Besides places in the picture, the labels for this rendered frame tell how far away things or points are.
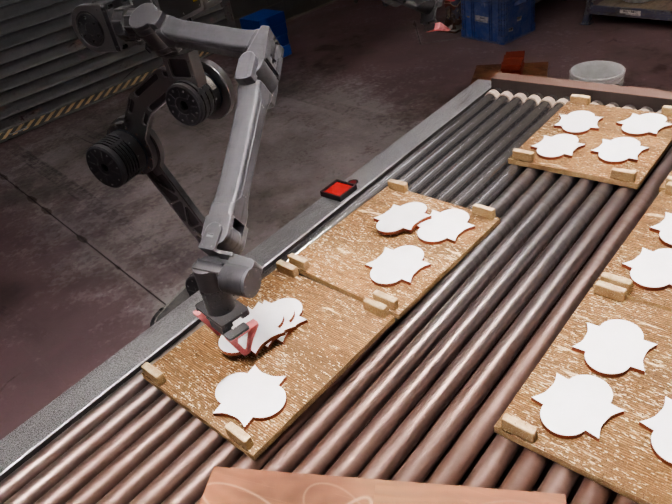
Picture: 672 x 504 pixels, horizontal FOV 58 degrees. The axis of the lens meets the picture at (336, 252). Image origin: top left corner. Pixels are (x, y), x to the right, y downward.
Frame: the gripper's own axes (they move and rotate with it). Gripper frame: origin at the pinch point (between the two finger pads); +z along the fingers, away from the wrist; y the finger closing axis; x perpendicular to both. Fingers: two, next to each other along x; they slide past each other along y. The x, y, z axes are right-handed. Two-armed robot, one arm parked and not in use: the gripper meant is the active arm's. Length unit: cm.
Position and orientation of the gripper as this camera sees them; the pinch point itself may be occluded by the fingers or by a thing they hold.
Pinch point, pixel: (232, 340)
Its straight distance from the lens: 128.1
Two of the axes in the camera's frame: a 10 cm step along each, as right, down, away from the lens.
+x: -7.3, 4.8, -4.9
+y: -6.7, -3.4, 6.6
